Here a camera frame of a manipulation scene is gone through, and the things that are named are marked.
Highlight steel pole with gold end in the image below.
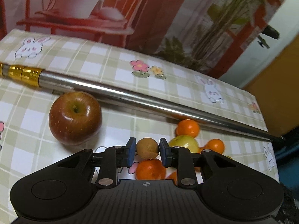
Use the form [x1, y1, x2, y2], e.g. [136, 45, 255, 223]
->
[1, 63, 284, 142]

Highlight yellow-green round fruit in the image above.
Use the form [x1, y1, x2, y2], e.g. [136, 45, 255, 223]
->
[168, 135, 199, 153]

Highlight yellow wooden board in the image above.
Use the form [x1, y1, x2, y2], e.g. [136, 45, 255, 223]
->
[244, 37, 298, 136]

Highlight brown longan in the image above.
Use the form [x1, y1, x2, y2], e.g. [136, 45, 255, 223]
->
[136, 138, 159, 160]

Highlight orange tangerine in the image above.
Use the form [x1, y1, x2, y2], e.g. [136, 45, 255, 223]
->
[135, 159, 166, 180]
[204, 139, 225, 154]
[166, 171, 177, 185]
[198, 147, 205, 154]
[175, 119, 200, 138]

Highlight black stand with knob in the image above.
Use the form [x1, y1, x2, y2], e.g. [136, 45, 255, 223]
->
[257, 25, 280, 49]

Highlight small red apple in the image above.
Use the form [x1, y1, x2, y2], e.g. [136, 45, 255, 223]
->
[49, 91, 102, 146]

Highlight printed room backdrop cloth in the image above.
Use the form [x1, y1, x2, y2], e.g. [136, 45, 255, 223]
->
[1, 0, 285, 78]

